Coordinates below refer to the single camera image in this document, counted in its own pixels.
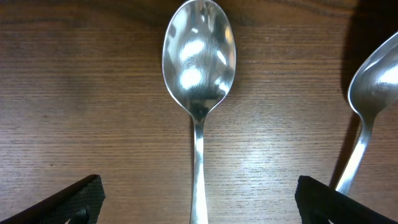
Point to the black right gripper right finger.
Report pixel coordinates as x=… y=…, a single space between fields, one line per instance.
x=319 y=204

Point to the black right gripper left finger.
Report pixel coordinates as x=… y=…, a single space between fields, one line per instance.
x=81 y=202

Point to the metal spoon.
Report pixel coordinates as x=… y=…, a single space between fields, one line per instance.
x=372 y=89
x=198 y=66

